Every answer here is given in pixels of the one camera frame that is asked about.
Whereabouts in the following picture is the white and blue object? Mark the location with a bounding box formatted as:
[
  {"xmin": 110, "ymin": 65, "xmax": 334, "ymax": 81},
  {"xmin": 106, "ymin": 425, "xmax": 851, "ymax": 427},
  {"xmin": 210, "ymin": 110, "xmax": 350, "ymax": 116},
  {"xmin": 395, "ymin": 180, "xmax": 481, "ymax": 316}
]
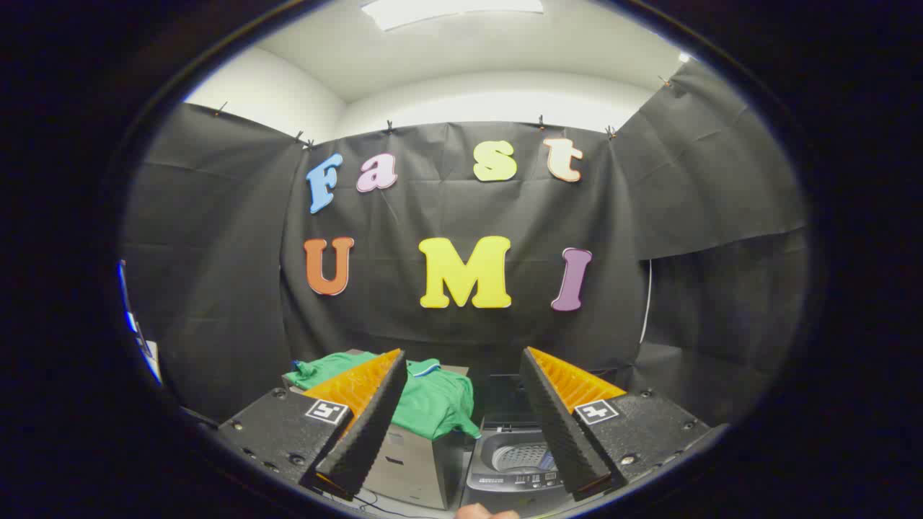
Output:
[{"xmin": 117, "ymin": 259, "xmax": 164, "ymax": 384}]

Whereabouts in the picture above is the thin tangled cable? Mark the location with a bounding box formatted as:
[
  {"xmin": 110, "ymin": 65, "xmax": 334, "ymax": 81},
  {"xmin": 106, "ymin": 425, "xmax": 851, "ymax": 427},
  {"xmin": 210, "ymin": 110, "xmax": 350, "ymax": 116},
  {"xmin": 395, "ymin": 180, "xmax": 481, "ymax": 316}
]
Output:
[{"xmin": 352, "ymin": 489, "xmax": 433, "ymax": 518}]

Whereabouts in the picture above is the grey washing machine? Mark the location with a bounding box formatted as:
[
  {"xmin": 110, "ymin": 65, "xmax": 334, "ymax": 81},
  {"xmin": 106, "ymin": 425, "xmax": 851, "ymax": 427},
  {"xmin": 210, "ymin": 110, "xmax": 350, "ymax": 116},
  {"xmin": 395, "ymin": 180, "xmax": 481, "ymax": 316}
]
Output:
[{"xmin": 460, "ymin": 373, "xmax": 578, "ymax": 516}]

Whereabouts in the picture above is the ceiling light panel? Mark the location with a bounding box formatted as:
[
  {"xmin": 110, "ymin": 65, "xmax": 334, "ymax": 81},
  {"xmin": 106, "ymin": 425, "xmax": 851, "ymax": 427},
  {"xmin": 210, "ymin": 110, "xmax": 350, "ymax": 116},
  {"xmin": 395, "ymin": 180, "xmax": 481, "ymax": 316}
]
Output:
[{"xmin": 361, "ymin": 0, "xmax": 546, "ymax": 32}]

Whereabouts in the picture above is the grey cabinet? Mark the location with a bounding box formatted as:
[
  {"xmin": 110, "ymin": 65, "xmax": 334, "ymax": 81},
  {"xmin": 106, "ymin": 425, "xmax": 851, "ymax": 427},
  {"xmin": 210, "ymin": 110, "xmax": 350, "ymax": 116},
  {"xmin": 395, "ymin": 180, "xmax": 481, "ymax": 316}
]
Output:
[{"xmin": 285, "ymin": 350, "xmax": 473, "ymax": 510}]

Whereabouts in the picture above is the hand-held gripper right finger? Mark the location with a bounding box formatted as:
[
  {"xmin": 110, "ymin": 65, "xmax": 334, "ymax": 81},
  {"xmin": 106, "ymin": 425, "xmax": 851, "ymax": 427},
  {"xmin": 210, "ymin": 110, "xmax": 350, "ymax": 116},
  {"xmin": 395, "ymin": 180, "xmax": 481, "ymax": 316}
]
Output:
[{"xmin": 519, "ymin": 347, "xmax": 728, "ymax": 502}]

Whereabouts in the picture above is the transparent washing machine lid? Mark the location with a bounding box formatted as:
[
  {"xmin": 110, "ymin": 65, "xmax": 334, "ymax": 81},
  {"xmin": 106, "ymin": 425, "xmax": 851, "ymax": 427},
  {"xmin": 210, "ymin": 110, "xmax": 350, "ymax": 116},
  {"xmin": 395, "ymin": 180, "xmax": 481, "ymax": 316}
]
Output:
[{"xmin": 472, "ymin": 373, "xmax": 538, "ymax": 427}]

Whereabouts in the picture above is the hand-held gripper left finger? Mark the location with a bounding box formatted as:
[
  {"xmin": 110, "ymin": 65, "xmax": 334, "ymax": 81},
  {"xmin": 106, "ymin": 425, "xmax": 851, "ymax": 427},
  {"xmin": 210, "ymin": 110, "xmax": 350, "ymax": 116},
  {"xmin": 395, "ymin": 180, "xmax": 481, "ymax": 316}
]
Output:
[{"xmin": 218, "ymin": 349, "xmax": 409, "ymax": 501}]

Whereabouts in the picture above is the thin white hanging cable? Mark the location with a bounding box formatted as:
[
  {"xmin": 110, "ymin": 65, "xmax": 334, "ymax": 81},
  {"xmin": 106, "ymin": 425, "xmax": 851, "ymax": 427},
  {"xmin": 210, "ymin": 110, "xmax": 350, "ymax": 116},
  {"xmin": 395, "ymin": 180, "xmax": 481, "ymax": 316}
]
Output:
[{"xmin": 638, "ymin": 258, "xmax": 654, "ymax": 345}]

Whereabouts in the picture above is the green polo shirt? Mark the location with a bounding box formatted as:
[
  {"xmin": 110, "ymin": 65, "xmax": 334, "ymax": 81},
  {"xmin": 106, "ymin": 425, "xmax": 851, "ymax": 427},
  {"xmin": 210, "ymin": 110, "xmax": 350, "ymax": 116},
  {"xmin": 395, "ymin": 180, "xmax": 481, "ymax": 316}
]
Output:
[{"xmin": 283, "ymin": 352, "xmax": 482, "ymax": 440}]

